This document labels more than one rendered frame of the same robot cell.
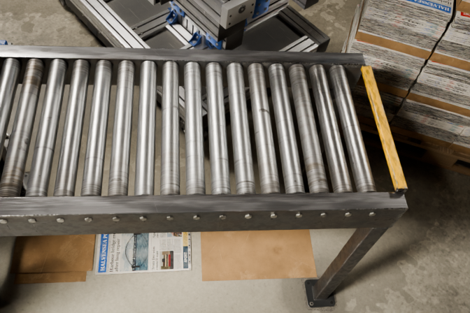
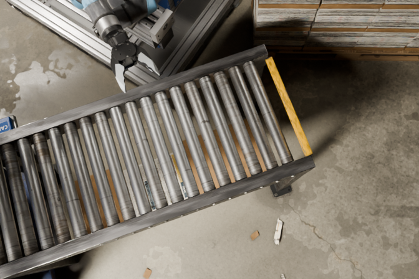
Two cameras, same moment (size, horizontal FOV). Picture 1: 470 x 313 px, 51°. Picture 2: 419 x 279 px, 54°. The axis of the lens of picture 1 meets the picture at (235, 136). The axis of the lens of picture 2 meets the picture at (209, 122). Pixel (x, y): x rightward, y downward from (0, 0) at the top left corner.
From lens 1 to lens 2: 0.68 m
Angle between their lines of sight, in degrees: 20
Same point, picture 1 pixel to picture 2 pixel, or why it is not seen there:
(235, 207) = (204, 203)
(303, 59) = (222, 65)
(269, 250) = not seen: hidden behind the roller
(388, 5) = not seen: outside the picture
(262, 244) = not seen: hidden behind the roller
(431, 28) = not seen: outside the picture
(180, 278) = not seen: hidden behind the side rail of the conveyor
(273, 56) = (199, 71)
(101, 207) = (122, 230)
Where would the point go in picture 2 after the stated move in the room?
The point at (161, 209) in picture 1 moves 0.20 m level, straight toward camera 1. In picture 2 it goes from (159, 220) to (178, 271)
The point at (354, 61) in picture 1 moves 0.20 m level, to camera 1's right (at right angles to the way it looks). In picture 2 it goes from (259, 53) to (307, 48)
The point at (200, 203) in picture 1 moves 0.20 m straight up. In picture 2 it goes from (182, 207) to (176, 204)
